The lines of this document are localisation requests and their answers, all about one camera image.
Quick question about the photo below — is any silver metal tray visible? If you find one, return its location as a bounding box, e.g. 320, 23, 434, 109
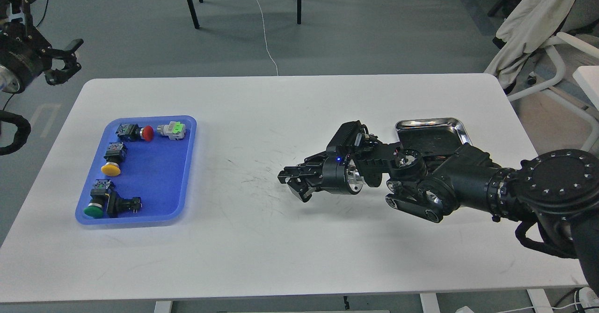
395, 117, 472, 157

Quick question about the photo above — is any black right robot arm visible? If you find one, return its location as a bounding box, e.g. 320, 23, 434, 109
278, 141, 599, 291

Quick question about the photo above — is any black switch contact block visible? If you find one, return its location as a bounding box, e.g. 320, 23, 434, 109
106, 191, 143, 218

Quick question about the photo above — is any green push button switch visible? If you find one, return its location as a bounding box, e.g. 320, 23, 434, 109
83, 179, 114, 219

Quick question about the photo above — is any white floor cable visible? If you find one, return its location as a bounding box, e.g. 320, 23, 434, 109
84, 0, 294, 77

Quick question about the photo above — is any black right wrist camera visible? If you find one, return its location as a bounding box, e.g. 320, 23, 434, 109
325, 120, 369, 157

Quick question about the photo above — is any green grey switch part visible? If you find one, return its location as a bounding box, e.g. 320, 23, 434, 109
156, 121, 186, 140

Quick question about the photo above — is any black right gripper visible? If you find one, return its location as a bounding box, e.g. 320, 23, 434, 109
277, 153, 366, 203

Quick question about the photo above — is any white chair with cloth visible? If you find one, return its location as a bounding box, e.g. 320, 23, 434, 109
485, 0, 598, 151

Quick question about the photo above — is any yellow push button switch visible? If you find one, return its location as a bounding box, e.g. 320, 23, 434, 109
101, 142, 128, 177

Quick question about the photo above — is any blue plastic tray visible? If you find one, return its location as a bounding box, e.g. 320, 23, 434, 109
75, 115, 197, 226

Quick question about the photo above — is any red push button switch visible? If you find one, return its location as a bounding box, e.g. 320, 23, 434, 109
115, 124, 154, 142

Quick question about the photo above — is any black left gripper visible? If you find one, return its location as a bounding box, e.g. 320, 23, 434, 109
0, 0, 84, 94

